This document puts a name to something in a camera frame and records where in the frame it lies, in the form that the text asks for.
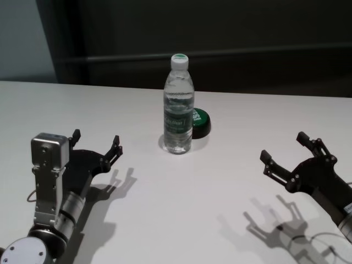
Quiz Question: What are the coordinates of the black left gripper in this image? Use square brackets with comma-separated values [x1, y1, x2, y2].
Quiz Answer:
[62, 128, 124, 196]

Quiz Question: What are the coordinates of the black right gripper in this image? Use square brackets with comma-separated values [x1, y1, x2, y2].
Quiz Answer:
[260, 131, 352, 218]

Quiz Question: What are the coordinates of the clear water bottle green label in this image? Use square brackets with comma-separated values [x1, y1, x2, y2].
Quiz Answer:
[163, 53, 195, 155]

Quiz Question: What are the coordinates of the green YES button black base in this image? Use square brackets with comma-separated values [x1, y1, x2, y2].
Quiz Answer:
[191, 107, 212, 139]

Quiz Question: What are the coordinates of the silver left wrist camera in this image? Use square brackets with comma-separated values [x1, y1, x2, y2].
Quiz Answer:
[30, 133, 69, 229]

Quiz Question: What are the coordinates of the grey horizontal wall rail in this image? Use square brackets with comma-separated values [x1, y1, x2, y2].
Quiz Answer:
[56, 51, 352, 63]

